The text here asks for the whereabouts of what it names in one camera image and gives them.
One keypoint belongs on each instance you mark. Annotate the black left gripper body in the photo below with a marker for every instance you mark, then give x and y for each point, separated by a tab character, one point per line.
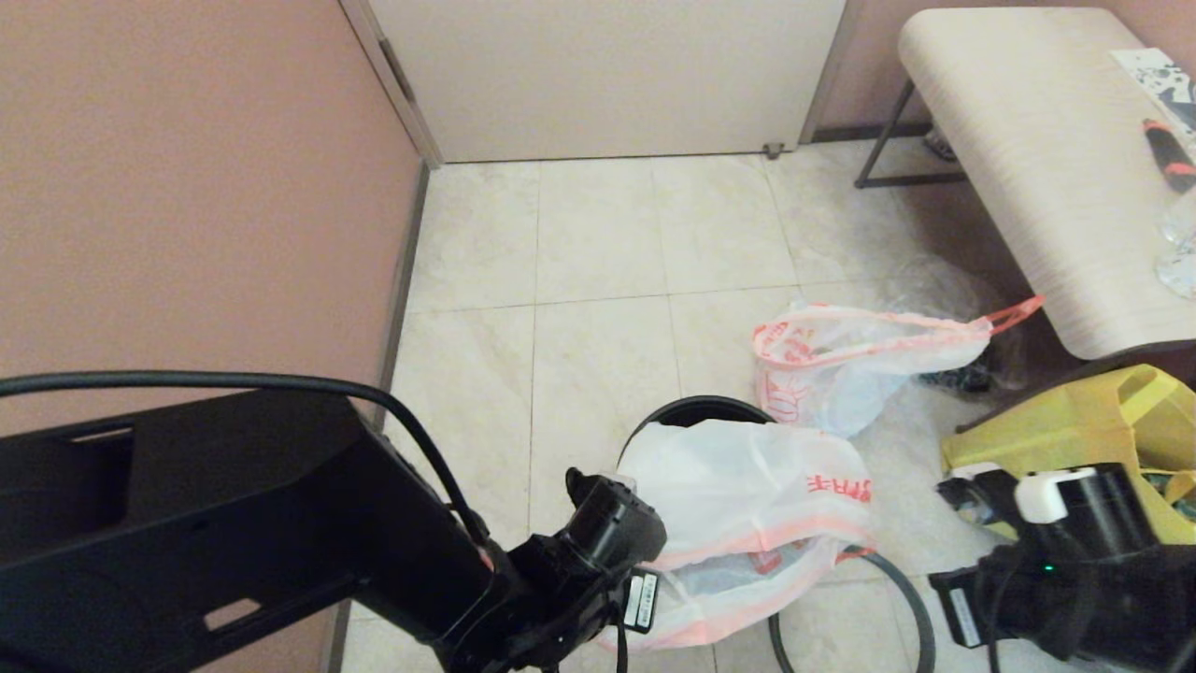
607	533

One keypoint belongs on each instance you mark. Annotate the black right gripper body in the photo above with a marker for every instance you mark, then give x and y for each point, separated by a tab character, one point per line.
1093	523

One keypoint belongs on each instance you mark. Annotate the white trash bag red print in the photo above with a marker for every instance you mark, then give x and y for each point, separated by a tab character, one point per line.
729	486

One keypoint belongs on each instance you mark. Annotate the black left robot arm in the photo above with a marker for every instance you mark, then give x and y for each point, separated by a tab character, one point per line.
187	523

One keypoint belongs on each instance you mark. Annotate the yellow plastic shopping bag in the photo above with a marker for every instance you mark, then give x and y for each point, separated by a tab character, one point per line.
1074	411

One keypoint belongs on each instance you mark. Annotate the black trash bin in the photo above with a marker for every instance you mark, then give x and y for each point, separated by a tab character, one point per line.
701	411

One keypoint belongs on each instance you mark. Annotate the clear plastic bag dark contents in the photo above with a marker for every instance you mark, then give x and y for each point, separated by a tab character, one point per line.
934	279

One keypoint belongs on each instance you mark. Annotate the clear crumpled plastic wrap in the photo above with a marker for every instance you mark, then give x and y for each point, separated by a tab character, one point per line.
1181	250

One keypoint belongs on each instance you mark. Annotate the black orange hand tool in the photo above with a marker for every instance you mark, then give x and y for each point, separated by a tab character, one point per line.
1170	157

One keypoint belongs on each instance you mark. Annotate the beige wooden table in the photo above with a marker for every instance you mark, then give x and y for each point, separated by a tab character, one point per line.
1028	140

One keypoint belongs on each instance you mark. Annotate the small grey white object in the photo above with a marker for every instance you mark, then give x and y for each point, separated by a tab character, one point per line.
937	144

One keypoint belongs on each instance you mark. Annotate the small metal door stopper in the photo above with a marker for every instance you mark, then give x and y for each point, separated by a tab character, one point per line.
772	150

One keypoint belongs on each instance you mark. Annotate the black white printed paper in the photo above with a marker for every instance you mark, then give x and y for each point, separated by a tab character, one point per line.
1155	75

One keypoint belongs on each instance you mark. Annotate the white door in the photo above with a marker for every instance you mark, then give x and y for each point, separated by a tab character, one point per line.
607	75

